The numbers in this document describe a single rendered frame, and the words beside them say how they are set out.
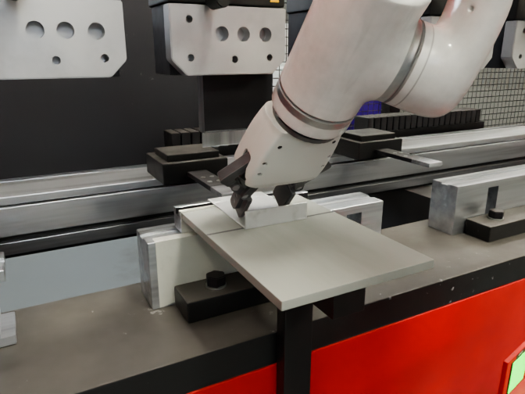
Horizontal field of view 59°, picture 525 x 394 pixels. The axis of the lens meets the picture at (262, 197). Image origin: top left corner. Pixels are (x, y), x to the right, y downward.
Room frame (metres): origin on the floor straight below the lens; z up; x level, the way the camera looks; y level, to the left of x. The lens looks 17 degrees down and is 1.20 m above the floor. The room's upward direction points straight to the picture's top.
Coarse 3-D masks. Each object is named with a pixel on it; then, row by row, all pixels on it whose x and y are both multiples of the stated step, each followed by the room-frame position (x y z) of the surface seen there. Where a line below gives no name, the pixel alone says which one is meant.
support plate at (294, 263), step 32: (192, 224) 0.54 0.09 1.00; (224, 224) 0.54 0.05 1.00; (288, 224) 0.54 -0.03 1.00; (320, 224) 0.54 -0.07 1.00; (352, 224) 0.54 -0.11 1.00; (224, 256) 0.46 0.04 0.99; (256, 256) 0.44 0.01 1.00; (288, 256) 0.44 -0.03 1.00; (320, 256) 0.44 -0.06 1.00; (352, 256) 0.44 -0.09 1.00; (384, 256) 0.44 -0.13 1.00; (416, 256) 0.44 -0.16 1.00; (288, 288) 0.37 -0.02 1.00; (320, 288) 0.37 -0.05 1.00; (352, 288) 0.39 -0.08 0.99
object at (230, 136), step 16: (208, 80) 0.61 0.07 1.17; (224, 80) 0.62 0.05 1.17; (240, 80) 0.63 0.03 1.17; (256, 80) 0.64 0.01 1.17; (208, 96) 0.61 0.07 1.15; (224, 96) 0.62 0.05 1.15; (240, 96) 0.63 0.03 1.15; (256, 96) 0.64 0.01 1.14; (208, 112) 0.61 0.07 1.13; (224, 112) 0.62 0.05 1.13; (240, 112) 0.63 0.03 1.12; (256, 112) 0.64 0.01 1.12; (208, 128) 0.61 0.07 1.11; (224, 128) 0.62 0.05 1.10; (240, 128) 0.63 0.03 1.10; (208, 144) 0.62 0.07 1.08; (224, 144) 0.63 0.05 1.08
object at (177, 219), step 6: (264, 192) 0.67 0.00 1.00; (270, 192) 0.67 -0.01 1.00; (300, 192) 0.67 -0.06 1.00; (306, 192) 0.68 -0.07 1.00; (306, 198) 0.68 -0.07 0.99; (186, 204) 0.62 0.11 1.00; (192, 204) 0.62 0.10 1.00; (198, 204) 0.62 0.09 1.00; (204, 204) 0.62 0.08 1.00; (210, 204) 0.63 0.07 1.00; (174, 210) 0.61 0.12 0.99; (174, 216) 0.61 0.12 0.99; (174, 222) 0.61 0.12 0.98; (180, 222) 0.59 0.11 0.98; (180, 228) 0.59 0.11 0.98
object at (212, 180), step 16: (160, 160) 0.79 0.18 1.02; (176, 160) 0.79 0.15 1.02; (192, 160) 0.79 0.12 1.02; (208, 160) 0.80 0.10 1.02; (224, 160) 0.82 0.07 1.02; (160, 176) 0.78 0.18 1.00; (176, 176) 0.77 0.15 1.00; (192, 176) 0.76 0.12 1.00; (208, 176) 0.75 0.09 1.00; (224, 192) 0.66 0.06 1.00
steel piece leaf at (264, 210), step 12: (216, 204) 0.61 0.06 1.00; (228, 204) 0.61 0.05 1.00; (252, 204) 0.61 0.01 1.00; (264, 204) 0.61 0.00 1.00; (276, 204) 0.61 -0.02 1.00; (300, 204) 0.55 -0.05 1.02; (252, 216) 0.52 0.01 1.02; (264, 216) 0.53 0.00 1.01; (276, 216) 0.54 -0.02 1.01; (288, 216) 0.55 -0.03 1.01; (300, 216) 0.55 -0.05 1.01
